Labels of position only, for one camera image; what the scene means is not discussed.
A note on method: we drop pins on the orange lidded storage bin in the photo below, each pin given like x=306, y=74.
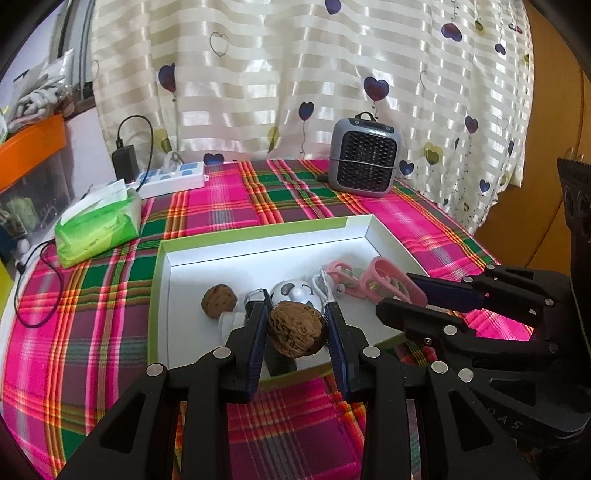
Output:
x=32, y=147

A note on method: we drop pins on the small white round jar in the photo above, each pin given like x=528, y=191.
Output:
x=231, y=319

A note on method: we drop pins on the green tissue pack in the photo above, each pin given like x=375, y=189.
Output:
x=97, y=230

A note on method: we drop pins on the grey crumpled cloth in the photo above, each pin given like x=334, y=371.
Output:
x=41, y=97

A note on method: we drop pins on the grey panda face ball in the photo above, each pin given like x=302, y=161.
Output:
x=288, y=290

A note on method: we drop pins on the brown wooden cabinet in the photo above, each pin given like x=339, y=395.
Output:
x=540, y=161

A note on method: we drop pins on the cream heart print curtain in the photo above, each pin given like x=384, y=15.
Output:
x=277, y=69

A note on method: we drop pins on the brown walnut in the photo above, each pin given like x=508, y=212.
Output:
x=295, y=330
x=218, y=301

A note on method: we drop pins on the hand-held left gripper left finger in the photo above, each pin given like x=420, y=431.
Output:
x=256, y=350

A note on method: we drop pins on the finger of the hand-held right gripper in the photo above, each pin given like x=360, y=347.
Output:
x=425, y=323
x=448, y=293

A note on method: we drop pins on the pink and mint clip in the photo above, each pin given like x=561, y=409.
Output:
x=344, y=272
x=376, y=277

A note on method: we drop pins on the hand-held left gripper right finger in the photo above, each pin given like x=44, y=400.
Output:
x=336, y=350

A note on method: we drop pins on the clear storage bin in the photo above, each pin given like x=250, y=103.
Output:
x=41, y=194

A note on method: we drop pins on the black power adapter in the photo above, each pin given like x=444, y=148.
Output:
x=125, y=164

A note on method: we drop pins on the white power strip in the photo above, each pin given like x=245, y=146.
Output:
x=175, y=177

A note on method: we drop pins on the black rectangular device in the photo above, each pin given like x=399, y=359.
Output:
x=279, y=364

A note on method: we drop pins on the pink green plaid tablecloth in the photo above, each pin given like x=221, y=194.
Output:
x=92, y=323

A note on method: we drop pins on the white plug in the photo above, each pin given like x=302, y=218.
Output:
x=174, y=160

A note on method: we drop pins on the green cardboard box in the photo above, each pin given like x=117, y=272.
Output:
x=194, y=332

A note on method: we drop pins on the grey space heater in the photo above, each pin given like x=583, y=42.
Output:
x=364, y=157

